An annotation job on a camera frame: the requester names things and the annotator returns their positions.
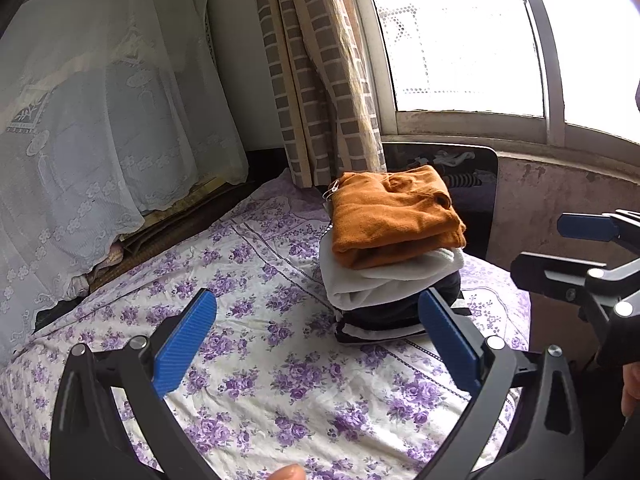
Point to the black white striped garment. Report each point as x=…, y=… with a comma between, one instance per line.
x=370, y=334

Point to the black glossy bed board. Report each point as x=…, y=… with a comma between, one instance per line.
x=475, y=210

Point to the person's right hand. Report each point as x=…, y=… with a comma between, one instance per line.
x=632, y=390

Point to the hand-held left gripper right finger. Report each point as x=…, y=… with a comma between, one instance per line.
x=450, y=342

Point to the dark navy folded garment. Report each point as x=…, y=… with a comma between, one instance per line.
x=400, y=310

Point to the window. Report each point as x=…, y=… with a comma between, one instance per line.
x=465, y=35

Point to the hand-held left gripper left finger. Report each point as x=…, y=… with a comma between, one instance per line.
x=186, y=340

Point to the orange knit cardigan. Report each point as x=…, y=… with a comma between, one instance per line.
x=395, y=210

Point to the white folded garment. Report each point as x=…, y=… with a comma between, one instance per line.
x=380, y=280

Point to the purple floral bedsheet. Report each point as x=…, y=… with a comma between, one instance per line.
x=260, y=385

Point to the brick pattern curtain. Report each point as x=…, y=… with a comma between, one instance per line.
x=320, y=85

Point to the white lace cover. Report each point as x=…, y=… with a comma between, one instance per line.
x=100, y=135

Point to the folded brown woven mat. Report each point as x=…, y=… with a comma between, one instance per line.
x=185, y=215

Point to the person's left hand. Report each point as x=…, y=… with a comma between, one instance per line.
x=287, y=473

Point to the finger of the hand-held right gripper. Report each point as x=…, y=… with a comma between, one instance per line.
x=545, y=272
x=587, y=227

